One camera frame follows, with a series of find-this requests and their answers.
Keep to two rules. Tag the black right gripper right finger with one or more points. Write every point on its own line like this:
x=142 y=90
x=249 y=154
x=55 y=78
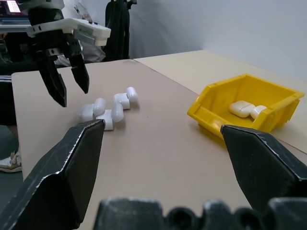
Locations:
x=266 y=167

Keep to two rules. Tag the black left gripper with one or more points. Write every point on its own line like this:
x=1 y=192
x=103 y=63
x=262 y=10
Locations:
x=51 y=44

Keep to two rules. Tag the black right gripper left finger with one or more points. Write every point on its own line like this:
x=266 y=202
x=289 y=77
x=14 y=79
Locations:
x=55 y=191

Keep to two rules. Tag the open white earbud case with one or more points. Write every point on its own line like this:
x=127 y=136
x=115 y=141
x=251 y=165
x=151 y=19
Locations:
x=124 y=98
x=115 y=115
x=92 y=109

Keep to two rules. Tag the closed white earbud case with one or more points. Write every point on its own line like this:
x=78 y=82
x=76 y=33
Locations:
x=241 y=109
x=257 y=111

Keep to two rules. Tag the yellow plastic bin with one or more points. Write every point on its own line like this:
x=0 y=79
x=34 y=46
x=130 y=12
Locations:
x=259 y=91

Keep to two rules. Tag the white sneaker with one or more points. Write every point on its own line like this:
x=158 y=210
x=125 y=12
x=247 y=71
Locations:
x=10 y=163

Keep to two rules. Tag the black trousers with white stripes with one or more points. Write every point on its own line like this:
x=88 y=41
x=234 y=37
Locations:
x=9 y=95

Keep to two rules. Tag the black hanging garment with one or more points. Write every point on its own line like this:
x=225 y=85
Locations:
x=117 y=28

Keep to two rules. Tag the grey desk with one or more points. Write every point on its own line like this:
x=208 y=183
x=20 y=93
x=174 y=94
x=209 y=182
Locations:
x=13 y=24

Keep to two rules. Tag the monitor screen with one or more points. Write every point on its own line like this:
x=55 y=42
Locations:
x=14 y=6

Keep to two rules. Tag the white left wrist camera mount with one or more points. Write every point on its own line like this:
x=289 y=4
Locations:
x=79 y=27

